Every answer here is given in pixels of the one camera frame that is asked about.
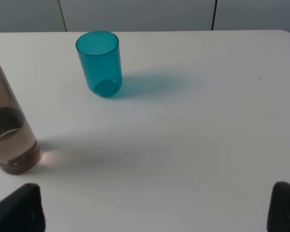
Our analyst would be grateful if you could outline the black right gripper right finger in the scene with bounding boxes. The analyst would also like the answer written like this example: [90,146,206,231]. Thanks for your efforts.
[267,181,290,232]

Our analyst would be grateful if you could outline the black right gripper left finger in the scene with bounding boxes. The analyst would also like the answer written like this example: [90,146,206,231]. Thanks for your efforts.
[0,183,45,232]

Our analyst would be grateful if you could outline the smoky transparent water bottle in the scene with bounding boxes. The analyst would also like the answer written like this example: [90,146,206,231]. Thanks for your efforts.
[0,66,42,175]

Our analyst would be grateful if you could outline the teal transparent plastic cup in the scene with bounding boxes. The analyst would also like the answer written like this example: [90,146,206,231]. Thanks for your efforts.
[75,31,122,97]

